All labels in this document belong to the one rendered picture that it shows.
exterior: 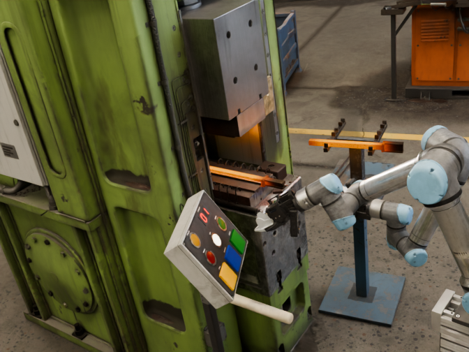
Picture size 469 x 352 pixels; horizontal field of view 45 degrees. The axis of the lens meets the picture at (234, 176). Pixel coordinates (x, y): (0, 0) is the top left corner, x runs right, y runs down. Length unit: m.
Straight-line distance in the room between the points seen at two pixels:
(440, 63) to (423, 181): 4.10
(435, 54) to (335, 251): 2.63
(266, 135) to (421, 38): 3.16
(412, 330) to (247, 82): 1.62
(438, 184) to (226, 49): 0.95
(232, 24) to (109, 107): 0.60
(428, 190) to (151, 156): 1.05
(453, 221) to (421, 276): 1.77
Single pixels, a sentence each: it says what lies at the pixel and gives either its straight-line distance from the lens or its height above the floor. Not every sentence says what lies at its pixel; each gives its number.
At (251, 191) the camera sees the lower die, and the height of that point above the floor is 0.98.
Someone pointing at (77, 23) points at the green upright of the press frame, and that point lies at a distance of 2.32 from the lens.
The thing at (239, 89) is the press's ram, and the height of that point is 1.46.
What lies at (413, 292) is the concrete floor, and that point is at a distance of 3.42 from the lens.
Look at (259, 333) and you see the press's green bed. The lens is 2.94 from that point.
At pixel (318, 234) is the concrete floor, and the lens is 3.87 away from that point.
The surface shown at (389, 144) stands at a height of 1.04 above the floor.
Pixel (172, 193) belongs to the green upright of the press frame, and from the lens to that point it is 2.25.
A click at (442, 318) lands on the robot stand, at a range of 2.17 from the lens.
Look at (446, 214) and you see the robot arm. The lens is 1.76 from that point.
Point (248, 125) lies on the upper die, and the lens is 2.35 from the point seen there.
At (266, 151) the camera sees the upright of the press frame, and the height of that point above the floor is 1.00.
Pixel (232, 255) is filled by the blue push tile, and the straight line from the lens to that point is 2.06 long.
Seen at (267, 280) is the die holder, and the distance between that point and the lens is 2.63.
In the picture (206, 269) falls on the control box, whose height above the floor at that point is 1.09.
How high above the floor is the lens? 2.24
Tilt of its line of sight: 29 degrees down
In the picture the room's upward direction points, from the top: 9 degrees counter-clockwise
